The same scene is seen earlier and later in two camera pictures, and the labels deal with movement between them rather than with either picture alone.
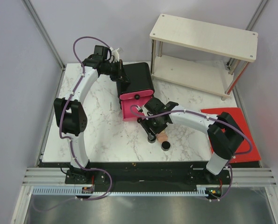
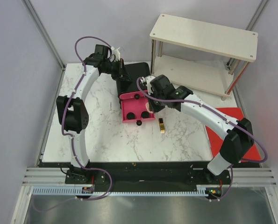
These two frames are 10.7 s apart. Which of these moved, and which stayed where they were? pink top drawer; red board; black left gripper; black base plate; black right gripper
Moved: black right gripper
Stayed: black base plate; pink top drawer; black left gripper; red board
